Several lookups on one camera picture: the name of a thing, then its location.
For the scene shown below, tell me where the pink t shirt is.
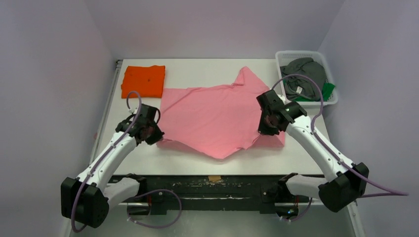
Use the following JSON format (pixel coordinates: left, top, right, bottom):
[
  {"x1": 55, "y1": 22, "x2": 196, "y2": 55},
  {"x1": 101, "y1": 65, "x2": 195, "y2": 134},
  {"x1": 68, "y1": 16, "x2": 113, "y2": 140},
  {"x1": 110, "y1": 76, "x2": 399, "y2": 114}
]
[{"x1": 157, "y1": 67, "x2": 285, "y2": 159}]

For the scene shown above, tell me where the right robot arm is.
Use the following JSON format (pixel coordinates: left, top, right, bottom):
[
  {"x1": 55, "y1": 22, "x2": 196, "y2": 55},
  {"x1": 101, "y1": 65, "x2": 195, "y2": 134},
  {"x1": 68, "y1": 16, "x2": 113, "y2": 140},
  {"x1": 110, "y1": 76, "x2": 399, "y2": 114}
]
[{"x1": 256, "y1": 90, "x2": 369, "y2": 212}]

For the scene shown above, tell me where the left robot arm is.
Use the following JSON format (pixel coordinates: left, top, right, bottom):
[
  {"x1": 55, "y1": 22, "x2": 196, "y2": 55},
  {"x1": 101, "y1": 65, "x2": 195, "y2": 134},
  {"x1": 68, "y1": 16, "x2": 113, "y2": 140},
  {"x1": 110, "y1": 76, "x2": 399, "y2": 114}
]
[{"x1": 60, "y1": 104, "x2": 164, "y2": 228}]

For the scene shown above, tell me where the grey t shirt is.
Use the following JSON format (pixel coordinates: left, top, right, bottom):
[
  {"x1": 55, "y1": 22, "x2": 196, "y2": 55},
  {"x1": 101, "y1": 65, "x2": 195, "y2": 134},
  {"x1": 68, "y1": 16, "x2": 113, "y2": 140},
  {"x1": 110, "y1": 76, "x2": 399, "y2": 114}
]
[{"x1": 280, "y1": 57, "x2": 327, "y2": 101}]

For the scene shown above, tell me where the folded orange t shirt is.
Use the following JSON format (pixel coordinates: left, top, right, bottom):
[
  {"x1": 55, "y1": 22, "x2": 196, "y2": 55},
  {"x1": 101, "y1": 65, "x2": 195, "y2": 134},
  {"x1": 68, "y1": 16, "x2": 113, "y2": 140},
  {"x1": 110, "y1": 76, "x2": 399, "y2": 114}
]
[{"x1": 121, "y1": 65, "x2": 166, "y2": 99}]

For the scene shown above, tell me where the green t shirt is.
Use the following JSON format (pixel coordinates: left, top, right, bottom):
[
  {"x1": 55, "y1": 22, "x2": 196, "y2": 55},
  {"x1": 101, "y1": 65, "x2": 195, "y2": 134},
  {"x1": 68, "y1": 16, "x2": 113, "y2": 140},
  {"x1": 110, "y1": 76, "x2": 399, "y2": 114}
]
[{"x1": 295, "y1": 83, "x2": 335, "y2": 102}]

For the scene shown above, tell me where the white plastic basket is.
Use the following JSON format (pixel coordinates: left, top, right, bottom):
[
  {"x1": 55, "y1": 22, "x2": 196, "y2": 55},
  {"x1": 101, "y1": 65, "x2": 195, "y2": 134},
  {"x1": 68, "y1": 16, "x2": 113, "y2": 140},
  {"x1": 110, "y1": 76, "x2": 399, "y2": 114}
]
[{"x1": 275, "y1": 50, "x2": 338, "y2": 108}]

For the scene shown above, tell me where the brown tape piece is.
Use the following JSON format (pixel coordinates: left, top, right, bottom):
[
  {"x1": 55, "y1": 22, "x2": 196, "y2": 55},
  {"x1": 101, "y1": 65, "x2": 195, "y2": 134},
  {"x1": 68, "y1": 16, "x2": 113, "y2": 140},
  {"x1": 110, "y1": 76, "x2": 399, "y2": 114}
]
[{"x1": 208, "y1": 175, "x2": 222, "y2": 183}]

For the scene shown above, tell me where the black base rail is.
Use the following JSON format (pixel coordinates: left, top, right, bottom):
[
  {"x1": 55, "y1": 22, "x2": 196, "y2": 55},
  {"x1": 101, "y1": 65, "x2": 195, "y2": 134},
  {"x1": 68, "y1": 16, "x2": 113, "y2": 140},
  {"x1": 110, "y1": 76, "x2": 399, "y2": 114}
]
[{"x1": 122, "y1": 175, "x2": 309, "y2": 217}]

